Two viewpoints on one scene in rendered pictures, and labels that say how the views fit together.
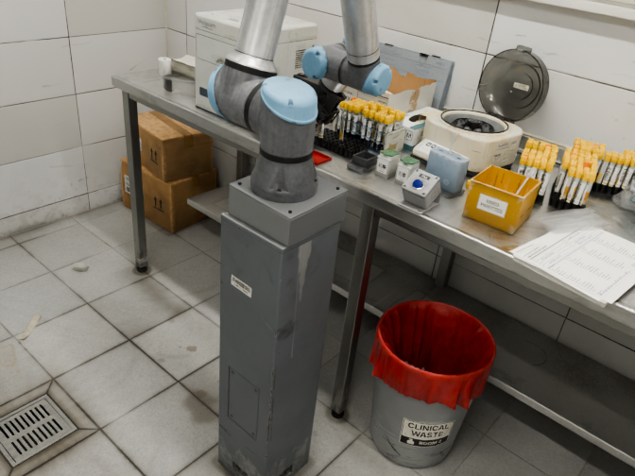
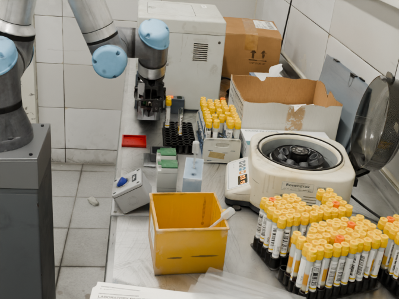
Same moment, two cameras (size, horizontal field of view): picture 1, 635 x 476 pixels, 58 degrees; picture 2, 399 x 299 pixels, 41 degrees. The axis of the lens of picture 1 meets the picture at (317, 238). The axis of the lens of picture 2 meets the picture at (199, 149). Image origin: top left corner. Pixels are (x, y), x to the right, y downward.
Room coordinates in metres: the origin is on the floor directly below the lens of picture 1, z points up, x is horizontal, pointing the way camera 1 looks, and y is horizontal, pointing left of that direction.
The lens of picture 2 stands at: (0.66, -1.06, 1.51)
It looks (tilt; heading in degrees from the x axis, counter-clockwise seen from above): 25 degrees down; 44
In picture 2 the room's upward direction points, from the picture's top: 5 degrees clockwise
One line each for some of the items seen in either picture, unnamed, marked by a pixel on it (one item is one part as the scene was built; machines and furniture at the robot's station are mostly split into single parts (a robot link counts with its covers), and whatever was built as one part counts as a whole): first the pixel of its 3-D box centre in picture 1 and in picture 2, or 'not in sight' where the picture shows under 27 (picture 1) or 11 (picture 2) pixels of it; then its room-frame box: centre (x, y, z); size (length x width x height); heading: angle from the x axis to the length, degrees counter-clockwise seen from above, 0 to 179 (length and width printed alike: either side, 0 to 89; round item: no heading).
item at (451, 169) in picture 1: (445, 172); (192, 187); (1.40, -0.32, 0.92); 0.10 x 0.07 x 0.10; 44
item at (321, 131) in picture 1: (339, 128); (180, 123); (1.62, -0.03, 0.93); 0.17 x 0.09 x 0.11; 52
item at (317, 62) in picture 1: (330, 63); (112, 43); (1.42, 0.02, 1.17); 0.11 x 0.11 x 0.08; 52
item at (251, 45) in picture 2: not in sight; (247, 47); (2.34, 0.37, 0.97); 0.31 x 0.23 x 0.18; 46
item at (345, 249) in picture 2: not in sight; (339, 269); (1.41, -0.70, 0.93); 0.02 x 0.02 x 0.11
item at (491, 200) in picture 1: (501, 198); (186, 231); (1.27, -0.44, 0.93); 0.13 x 0.13 x 0.10; 57
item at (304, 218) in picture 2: not in sight; (300, 237); (1.43, -0.59, 0.93); 0.02 x 0.02 x 0.11
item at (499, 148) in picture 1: (466, 141); (288, 172); (1.63, -0.41, 0.94); 0.30 x 0.24 x 0.12; 133
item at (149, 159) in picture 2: (364, 161); (161, 156); (1.49, -0.11, 0.89); 0.09 x 0.05 x 0.04; 143
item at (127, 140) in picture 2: (315, 157); (133, 140); (1.51, 0.03, 0.88); 0.07 x 0.07 x 0.01; 52
